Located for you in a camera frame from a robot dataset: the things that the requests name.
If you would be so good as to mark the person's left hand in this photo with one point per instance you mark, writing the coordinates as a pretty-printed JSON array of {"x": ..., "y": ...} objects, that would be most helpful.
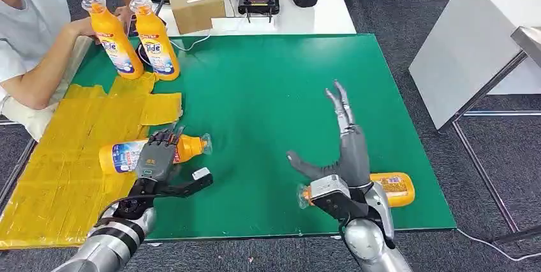
[{"x": 124, "y": 18}]

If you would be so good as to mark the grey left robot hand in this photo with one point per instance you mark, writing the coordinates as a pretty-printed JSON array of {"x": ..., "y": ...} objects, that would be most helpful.
[{"x": 156, "y": 158}]

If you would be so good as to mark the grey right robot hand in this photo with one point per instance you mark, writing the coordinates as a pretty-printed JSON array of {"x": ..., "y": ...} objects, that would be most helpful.
[{"x": 355, "y": 156}]

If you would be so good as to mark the person's right hand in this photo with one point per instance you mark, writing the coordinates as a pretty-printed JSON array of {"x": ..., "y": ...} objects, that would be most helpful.
[{"x": 88, "y": 31}]

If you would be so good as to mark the orange drink bottle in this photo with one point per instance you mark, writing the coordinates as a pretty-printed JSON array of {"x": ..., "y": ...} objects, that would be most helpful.
[
  {"x": 158, "y": 50},
  {"x": 118, "y": 158},
  {"x": 116, "y": 46},
  {"x": 397, "y": 189}
]

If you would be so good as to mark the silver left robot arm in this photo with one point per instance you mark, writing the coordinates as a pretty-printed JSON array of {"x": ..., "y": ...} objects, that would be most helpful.
[{"x": 105, "y": 240}]

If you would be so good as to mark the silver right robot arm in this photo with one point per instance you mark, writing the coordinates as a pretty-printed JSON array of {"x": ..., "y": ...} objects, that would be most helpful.
[{"x": 367, "y": 240}]

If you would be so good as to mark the person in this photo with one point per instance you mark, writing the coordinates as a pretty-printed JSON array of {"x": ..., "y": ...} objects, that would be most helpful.
[{"x": 25, "y": 20}]

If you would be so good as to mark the brown cardboard box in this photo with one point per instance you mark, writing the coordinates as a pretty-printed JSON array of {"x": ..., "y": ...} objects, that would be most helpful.
[{"x": 196, "y": 3}]

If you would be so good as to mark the yellow sheet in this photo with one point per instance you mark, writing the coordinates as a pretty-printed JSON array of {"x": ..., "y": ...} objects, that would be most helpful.
[{"x": 63, "y": 168}]

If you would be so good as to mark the green table mat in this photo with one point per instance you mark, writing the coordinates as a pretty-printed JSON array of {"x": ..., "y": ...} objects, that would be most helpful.
[{"x": 262, "y": 105}]

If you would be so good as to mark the black controller with screen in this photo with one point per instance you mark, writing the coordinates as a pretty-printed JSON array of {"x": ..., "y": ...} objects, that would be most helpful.
[{"x": 258, "y": 4}]

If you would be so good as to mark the white slanted table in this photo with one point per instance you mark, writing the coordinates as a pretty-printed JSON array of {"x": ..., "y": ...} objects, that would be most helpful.
[{"x": 473, "y": 50}]

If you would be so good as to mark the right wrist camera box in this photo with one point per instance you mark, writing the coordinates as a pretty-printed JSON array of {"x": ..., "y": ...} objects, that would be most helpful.
[{"x": 329, "y": 187}]

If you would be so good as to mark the steel bench frame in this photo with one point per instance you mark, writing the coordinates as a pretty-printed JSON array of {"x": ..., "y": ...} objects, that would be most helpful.
[{"x": 486, "y": 88}]

